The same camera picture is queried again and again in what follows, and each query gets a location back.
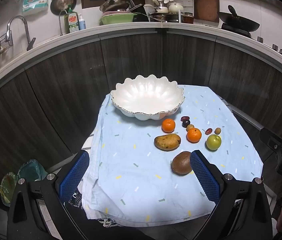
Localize green plastic basin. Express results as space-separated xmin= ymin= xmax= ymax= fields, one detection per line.
xmin=99 ymin=12 xmax=137 ymax=26

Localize glass jar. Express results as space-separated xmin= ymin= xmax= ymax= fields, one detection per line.
xmin=183 ymin=12 xmax=195 ymax=24

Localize brown kiwi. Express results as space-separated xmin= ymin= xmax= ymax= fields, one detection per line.
xmin=171 ymin=151 xmax=193 ymax=175

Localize green apple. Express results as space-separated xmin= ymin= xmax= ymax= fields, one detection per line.
xmin=206 ymin=134 xmax=222 ymax=151

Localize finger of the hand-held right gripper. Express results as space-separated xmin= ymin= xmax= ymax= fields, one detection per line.
xmin=259 ymin=127 xmax=282 ymax=153

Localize white scalloped ceramic bowl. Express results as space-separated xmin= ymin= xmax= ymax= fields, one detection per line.
xmin=110 ymin=74 xmax=185 ymax=121

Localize hanging copper strainer pan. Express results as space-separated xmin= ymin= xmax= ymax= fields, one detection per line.
xmin=50 ymin=0 xmax=72 ymax=15

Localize steel kitchen faucet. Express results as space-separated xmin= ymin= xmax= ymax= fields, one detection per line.
xmin=6 ymin=15 xmax=36 ymax=52

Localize gas stove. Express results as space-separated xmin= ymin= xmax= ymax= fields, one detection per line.
xmin=221 ymin=22 xmax=282 ymax=63

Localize blue pump bottle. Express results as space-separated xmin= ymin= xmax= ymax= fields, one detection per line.
xmin=78 ymin=14 xmax=87 ymax=30

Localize light blue patterned tablecloth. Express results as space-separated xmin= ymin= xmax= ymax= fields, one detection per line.
xmin=81 ymin=84 xmax=264 ymax=224

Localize wooden cutting board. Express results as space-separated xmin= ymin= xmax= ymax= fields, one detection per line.
xmin=193 ymin=0 xmax=219 ymax=23

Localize green dish soap bottle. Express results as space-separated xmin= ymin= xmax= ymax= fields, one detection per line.
xmin=64 ymin=5 xmax=80 ymax=33

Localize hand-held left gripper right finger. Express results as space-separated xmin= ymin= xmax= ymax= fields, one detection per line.
xmin=190 ymin=150 xmax=274 ymax=240

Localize orange mandarin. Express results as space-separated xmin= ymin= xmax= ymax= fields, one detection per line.
xmin=187 ymin=128 xmax=202 ymax=143
xmin=162 ymin=119 xmax=176 ymax=133

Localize steel pot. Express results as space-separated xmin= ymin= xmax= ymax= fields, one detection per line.
xmin=148 ymin=14 xmax=181 ymax=23

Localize white teal plastic packet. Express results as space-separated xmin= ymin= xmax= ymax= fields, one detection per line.
xmin=22 ymin=0 xmax=50 ymax=15

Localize white teapot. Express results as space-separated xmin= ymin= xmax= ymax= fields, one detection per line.
xmin=168 ymin=2 xmax=184 ymax=13

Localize green glass dish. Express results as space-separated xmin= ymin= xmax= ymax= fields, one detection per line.
xmin=0 ymin=172 xmax=21 ymax=207
xmin=17 ymin=159 xmax=47 ymax=183

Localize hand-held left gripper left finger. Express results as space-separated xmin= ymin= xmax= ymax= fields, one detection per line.
xmin=6 ymin=150 xmax=90 ymax=240

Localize steel wok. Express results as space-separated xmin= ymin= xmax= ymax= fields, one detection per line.
xmin=99 ymin=0 xmax=131 ymax=13

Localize yellow spotted mango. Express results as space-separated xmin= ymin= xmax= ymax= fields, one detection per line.
xmin=154 ymin=133 xmax=182 ymax=151

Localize black wok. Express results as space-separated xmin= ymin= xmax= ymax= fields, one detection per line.
xmin=218 ymin=5 xmax=260 ymax=32

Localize white kettle with lid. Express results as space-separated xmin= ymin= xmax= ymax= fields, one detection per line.
xmin=152 ymin=0 xmax=169 ymax=14

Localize dark wood kitchen cabinet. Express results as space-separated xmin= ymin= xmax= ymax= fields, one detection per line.
xmin=0 ymin=21 xmax=282 ymax=205

